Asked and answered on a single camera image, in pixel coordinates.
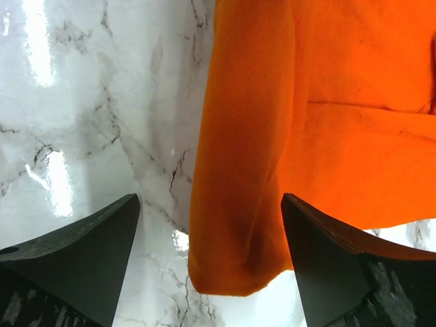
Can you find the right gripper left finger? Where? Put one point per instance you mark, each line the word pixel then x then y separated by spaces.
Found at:
pixel 71 276

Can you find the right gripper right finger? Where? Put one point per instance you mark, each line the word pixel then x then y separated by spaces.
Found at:
pixel 347 277

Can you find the orange t shirt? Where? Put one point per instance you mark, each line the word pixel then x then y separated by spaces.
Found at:
pixel 332 101

